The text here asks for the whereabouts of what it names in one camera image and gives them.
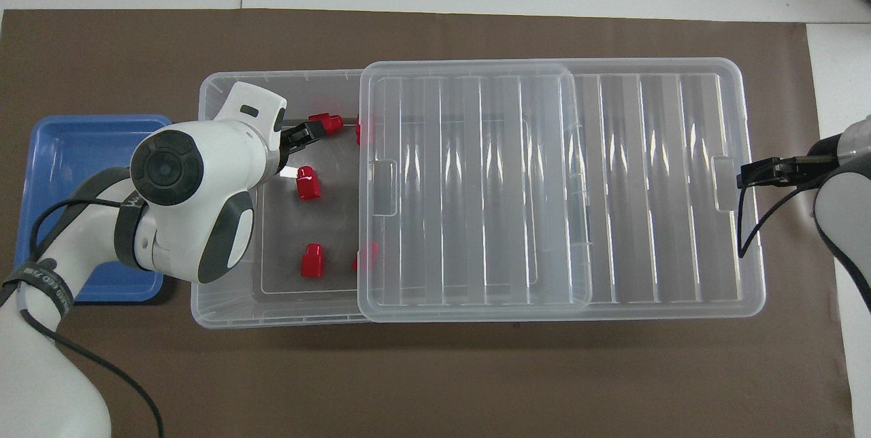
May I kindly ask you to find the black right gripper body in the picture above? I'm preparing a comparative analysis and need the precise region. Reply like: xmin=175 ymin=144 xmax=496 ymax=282
xmin=779 ymin=135 xmax=848 ymax=188

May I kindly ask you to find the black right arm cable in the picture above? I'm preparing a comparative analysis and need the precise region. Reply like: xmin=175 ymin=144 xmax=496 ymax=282
xmin=737 ymin=173 xmax=827 ymax=259

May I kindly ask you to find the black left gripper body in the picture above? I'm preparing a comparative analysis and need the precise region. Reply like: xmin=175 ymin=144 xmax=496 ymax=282
xmin=276 ymin=125 xmax=307 ymax=154

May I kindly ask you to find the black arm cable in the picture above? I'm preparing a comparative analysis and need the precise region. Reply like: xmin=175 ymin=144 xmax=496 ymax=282
xmin=14 ymin=197 xmax=165 ymax=438
xmin=737 ymin=173 xmax=827 ymax=259

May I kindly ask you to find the blue plastic tray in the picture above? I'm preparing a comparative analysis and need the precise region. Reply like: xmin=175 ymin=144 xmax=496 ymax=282
xmin=15 ymin=114 xmax=175 ymax=305

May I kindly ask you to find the clear ribbed plastic lid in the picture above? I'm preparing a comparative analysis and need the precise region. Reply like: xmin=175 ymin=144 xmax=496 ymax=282
xmin=358 ymin=57 xmax=767 ymax=322

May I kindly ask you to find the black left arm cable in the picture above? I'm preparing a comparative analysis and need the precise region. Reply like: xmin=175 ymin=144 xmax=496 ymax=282
xmin=14 ymin=197 xmax=165 ymax=438

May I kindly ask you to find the brown table mat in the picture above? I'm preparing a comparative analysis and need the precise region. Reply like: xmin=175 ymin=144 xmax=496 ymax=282
xmin=0 ymin=8 xmax=855 ymax=438

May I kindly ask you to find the clear plastic storage box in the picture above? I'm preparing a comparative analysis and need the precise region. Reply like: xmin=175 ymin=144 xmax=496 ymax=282
xmin=191 ymin=69 xmax=593 ymax=329

